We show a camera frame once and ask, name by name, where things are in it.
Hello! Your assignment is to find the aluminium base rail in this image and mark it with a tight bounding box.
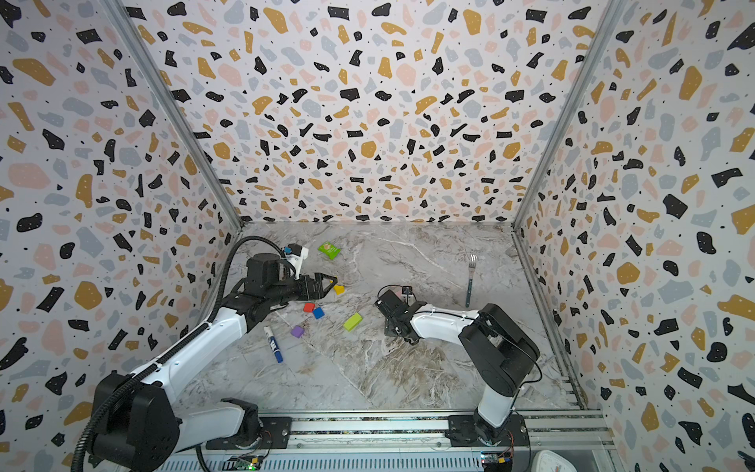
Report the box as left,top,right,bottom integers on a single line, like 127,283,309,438
161,410,623,471

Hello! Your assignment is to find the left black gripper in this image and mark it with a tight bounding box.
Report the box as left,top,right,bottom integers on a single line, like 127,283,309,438
266,273,336,308

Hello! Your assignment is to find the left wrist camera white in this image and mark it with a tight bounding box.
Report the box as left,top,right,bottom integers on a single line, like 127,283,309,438
283,244,309,279

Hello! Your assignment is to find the lime green block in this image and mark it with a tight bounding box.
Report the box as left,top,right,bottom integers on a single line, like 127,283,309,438
343,313,363,332

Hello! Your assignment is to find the green snack packet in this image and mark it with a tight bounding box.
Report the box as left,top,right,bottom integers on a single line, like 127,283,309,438
318,242,341,261

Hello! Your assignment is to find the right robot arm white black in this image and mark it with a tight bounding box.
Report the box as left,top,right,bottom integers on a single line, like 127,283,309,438
376,290,540,446

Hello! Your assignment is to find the white object bottom right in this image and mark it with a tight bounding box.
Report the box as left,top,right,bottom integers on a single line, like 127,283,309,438
530,450,577,472

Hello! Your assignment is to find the blue marker pen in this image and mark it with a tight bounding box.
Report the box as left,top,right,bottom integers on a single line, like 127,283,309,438
263,326,283,364

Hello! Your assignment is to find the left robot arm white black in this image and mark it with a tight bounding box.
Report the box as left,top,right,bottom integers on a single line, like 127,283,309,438
71,253,338,471

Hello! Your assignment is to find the black corrugated cable hose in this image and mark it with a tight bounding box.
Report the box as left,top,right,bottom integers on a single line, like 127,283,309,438
67,234,290,472

